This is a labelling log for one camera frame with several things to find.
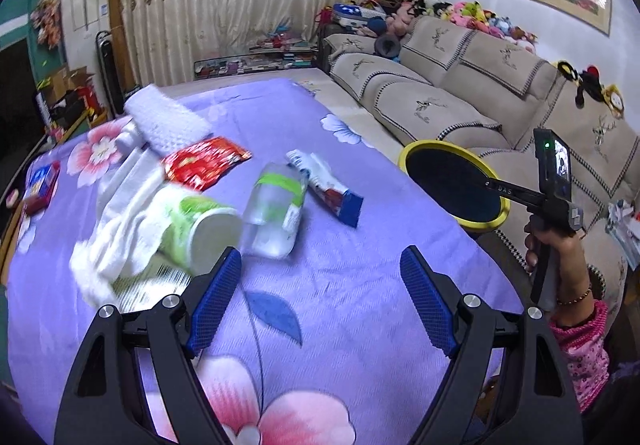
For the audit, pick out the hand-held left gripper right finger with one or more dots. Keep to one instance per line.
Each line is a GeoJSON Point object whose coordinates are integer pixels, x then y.
{"type": "Point", "coordinates": [425, 295]}

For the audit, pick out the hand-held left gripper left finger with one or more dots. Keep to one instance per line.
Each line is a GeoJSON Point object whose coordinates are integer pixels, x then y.
{"type": "Point", "coordinates": [215, 295]}

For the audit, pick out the green white paper cup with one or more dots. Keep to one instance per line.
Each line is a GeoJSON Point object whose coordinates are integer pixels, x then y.
{"type": "Point", "coordinates": [200, 230]}

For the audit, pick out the clear wrapper with barcode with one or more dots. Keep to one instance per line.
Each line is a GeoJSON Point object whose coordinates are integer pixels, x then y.
{"type": "Point", "coordinates": [145, 287]}

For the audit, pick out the clear plastic bottle green label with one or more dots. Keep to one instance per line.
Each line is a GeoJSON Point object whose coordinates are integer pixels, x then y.
{"type": "Point", "coordinates": [275, 210]}

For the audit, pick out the yellow rimmed black bowl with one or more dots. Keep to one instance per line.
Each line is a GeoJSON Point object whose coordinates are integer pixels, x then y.
{"type": "Point", "coordinates": [450, 185]}

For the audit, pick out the white cloth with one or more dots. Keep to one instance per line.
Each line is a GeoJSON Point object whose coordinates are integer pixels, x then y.
{"type": "Point", "coordinates": [130, 225]}

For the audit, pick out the red snack packet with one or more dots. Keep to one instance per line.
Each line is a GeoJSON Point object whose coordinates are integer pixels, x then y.
{"type": "Point", "coordinates": [205, 162]}

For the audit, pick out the blue white toothpaste tube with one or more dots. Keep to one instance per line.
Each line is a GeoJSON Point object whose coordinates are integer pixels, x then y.
{"type": "Point", "coordinates": [325, 187]}

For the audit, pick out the white foam net sleeve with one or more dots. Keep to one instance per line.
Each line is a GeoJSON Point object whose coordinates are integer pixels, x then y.
{"type": "Point", "coordinates": [167, 120]}

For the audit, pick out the person's right forearm pink sleeve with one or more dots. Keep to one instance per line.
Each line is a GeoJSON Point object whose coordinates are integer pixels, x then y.
{"type": "Point", "coordinates": [585, 350]}

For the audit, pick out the person's right hand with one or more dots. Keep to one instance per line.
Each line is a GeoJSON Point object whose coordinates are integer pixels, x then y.
{"type": "Point", "coordinates": [570, 260]}

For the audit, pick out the black yellow mouse plush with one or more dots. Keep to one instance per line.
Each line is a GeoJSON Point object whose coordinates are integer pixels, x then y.
{"type": "Point", "coordinates": [592, 85]}

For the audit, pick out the pile of papers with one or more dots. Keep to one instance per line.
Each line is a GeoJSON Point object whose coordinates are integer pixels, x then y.
{"type": "Point", "coordinates": [625, 235]}

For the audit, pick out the purple floral blanket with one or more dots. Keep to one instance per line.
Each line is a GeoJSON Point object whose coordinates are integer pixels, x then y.
{"type": "Point", "coordinates": [320, 305]}

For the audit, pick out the beige sofa with embroidered covers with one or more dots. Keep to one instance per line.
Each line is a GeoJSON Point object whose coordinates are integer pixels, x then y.
{"type": "Point", "coordinates": [450, 90]}

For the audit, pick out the row of plush toys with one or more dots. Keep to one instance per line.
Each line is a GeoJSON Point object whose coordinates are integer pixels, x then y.
{"type": "Point", "coordinates": [470, 17]}

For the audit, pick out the small white plastic bottle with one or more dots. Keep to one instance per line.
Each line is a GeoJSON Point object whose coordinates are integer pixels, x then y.
{"type": "Point", "coordinates": [127, 137]}

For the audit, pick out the blue tissue box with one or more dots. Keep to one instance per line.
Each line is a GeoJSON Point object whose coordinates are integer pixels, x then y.
{"type": "Point", "coordinates": [42, 180]}
{"type": "Point", "coordinates": [37, 206]}

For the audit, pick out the grey neck pillow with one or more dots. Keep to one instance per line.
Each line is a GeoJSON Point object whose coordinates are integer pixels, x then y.
{"type": "Point", "coordinates": [387, 46]}

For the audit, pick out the glass low table with clutter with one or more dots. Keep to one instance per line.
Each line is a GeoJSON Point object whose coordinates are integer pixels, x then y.
{"type": "Point", "coordinates": [255, 60]}

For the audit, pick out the blue star print bag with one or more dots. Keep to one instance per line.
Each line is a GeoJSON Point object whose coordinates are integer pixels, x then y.
{"type": "Point", "coordinates": [357, 14]}

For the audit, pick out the open cardboard boxes with clutter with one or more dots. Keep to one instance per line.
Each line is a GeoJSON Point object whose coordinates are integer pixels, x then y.
{"type": "Point", "coordinates": [70, 95]}

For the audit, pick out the black tower fan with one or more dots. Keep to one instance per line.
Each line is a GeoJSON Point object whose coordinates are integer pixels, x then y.
{"type": "Point", "coordinates": [107, 70]}

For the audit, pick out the cream patterned curtain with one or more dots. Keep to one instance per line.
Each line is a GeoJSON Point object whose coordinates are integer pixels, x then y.
{"type": "Point", "coordinates": [240, 0]}

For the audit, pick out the white standing air conditioner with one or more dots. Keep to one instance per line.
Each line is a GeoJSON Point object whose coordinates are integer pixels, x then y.
{"type": "Point", "coordinates": [85, 10]}

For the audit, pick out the hanging artificial flower decoration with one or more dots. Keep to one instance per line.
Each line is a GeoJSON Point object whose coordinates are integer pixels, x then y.
{"type": "Point", "coordinates": [46, 20]}

